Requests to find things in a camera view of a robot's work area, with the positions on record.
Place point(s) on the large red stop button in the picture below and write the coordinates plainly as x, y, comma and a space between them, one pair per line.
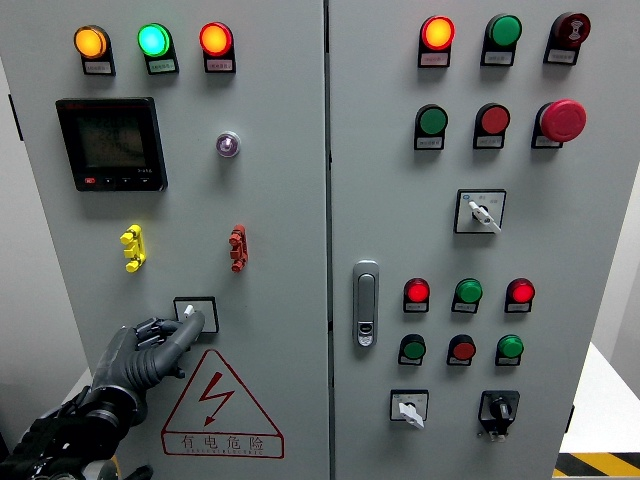
563, 120

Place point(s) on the small green lamp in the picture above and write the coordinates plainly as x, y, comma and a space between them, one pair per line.
469, 291
511, 346

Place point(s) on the dark green round lamp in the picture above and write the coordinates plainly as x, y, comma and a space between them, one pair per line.
505, 30

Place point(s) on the small red lamp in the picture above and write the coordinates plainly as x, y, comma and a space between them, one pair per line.
417, 291
521, 292

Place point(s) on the small green push button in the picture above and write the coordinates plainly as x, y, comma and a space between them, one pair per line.
414, 350

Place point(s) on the pale grey cabinet door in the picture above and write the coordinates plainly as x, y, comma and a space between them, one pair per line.
540, 225
275, 225

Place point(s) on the black display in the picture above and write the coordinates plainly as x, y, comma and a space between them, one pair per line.
112, 142

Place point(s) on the red round lamp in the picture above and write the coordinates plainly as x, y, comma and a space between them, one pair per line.
215, 39
437, 33

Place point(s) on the red warning triangle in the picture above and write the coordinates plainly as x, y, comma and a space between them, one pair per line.
216, 395

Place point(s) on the yellow round lamp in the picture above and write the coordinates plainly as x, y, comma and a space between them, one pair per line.
91, 42

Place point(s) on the silver door lock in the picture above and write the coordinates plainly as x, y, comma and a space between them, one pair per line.
366, 299

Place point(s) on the small red push button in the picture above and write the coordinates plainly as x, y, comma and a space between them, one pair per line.
463, 350

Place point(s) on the black cabinet hinge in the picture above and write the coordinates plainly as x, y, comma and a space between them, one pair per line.
15, 117
570, 420

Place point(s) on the bright green lit lamp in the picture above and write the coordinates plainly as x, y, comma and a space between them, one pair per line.
154, 40

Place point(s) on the dark red buzzer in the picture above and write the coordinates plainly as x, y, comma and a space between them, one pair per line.
572, 29

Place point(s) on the white round lamp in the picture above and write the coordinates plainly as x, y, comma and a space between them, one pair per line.
228, 144

